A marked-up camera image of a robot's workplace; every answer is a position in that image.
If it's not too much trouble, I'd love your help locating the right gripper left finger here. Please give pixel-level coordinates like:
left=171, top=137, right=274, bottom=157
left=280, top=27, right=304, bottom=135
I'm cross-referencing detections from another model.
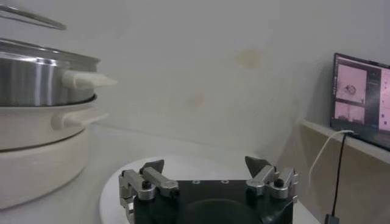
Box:
left=118, top=159, right=180, bottom=214

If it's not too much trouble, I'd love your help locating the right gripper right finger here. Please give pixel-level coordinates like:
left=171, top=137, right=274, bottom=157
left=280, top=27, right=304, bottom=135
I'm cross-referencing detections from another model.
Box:
left=244, top=156, right=299, bottom=200

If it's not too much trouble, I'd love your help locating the glass lid with cream handle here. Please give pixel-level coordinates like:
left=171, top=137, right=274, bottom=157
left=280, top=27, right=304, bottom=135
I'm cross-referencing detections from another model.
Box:
left=0, top=4, right=67, bottom=31

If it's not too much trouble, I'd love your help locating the stainless steel steamer basket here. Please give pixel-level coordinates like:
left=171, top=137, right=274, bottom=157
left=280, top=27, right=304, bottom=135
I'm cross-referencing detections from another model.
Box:
left=0, top=38, right=118, bottom=107

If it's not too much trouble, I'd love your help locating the white round plate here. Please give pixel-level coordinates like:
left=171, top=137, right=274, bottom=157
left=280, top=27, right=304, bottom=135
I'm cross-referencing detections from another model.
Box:
left=99, top=155, right=321, bottom=224

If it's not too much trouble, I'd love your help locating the cream electric cooker pot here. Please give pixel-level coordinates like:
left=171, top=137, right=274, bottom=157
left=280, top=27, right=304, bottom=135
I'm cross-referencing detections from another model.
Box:
left=0, top=94, right=109, bottom=211

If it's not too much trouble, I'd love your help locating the laptop with dark screen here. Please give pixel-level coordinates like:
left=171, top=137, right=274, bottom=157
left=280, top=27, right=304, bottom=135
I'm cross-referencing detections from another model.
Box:
left=330, top=52, right=390, bottom=152

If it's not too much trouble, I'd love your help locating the white cable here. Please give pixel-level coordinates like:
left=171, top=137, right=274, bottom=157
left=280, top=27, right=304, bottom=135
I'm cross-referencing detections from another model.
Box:
left=308, top=130, right=356, bottom=185

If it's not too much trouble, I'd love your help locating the black cable with adapter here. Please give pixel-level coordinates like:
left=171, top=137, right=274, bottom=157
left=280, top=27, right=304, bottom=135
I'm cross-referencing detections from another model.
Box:
left=324, top=132, right=350, bottom=224

